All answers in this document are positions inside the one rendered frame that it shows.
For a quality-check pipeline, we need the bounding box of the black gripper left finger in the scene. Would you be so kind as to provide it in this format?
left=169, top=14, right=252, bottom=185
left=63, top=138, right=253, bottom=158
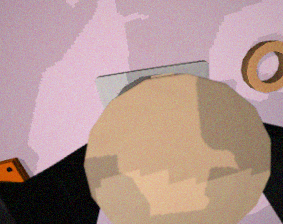
left=0, top=143, right=100, bottom=224

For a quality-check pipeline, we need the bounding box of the orange ring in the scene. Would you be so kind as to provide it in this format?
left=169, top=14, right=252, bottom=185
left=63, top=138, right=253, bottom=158
left=241, top=40, right=283, bottom=93

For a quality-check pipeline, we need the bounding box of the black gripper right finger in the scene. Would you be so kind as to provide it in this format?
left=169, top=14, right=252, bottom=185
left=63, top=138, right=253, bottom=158
left=262, top=123, right=283, bottom=224

